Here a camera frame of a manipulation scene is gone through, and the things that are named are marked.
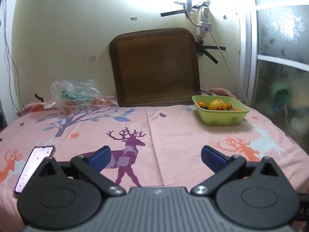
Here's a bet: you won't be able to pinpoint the smartphone with lit screen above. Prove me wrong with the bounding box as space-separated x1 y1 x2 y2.
13 146 55 196

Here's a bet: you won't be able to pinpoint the white power cable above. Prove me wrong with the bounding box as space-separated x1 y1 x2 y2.
207 28 248 104

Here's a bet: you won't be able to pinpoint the red plum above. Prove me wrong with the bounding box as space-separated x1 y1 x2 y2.
216 106 224 111

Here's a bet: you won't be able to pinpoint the brown seat cushion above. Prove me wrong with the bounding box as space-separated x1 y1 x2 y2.
109 28 201 107

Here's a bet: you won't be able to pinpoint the frosted glass sliding door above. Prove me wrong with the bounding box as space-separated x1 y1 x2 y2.
244 0 308 150

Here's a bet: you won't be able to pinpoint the clear plastic bag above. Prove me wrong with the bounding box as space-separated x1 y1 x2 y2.
44 80 111 115

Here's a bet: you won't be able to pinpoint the yellow lemon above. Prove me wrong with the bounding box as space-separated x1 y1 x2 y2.
208 99 227 111

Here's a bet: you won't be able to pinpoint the white power strip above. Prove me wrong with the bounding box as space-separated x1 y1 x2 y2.
196 6 213 38

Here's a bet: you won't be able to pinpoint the green plastic bowl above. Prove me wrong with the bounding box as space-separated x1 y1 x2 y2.
192 95 249 126

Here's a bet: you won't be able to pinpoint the black tape strips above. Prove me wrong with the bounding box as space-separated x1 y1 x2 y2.
195 40 226 64

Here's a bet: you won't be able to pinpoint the white lamp fixture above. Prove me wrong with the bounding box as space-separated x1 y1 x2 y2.
170 0 211 18

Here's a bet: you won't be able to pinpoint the pink deer bedsheet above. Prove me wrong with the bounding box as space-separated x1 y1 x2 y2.
1 97 308 231

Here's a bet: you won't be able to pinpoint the small orange mandarin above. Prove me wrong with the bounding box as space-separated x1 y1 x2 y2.
226 103 233 110

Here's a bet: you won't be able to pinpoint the large orange mandarin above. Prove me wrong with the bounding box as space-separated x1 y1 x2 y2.
197 101 208 109

